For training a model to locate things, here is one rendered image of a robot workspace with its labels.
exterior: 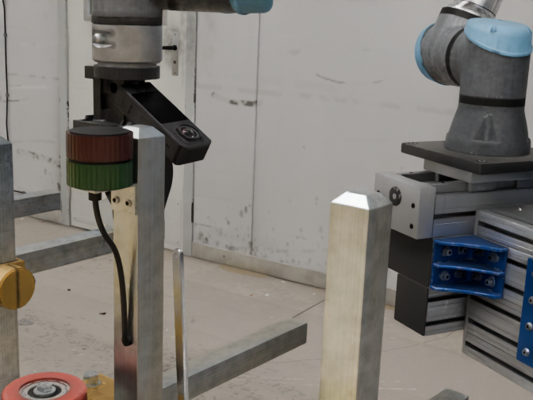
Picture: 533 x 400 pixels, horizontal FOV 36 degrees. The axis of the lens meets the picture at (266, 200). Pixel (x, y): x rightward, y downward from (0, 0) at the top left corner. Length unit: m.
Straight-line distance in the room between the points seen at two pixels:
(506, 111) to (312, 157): 2.34
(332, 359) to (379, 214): 0.12
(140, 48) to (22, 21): 4.11
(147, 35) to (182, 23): 3.28
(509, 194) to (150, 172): 0.87
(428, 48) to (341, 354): 1.03
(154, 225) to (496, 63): 0.83
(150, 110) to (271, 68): 2.99
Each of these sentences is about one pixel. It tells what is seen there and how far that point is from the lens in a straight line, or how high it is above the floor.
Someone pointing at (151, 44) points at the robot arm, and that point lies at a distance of 0.87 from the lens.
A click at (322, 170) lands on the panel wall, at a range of 3.73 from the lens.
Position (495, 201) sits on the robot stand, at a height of 0.96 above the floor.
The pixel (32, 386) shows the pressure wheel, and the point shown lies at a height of 0.90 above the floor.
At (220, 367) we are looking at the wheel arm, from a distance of 0.99.
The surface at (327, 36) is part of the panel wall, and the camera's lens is 3.67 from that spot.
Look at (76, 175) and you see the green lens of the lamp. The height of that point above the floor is 1.12.
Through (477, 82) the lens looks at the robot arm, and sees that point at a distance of 1.47.
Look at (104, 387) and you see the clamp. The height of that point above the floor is 0.87.
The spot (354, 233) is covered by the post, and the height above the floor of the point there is 1.11.
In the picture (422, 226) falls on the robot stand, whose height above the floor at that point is 0.93.
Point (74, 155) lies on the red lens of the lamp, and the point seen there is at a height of 1.14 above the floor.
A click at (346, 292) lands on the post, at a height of 1.06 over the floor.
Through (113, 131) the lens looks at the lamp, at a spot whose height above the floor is 1.16.
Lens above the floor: 1.27
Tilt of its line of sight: 13 degrees down
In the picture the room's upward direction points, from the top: 2 degrees clockwise
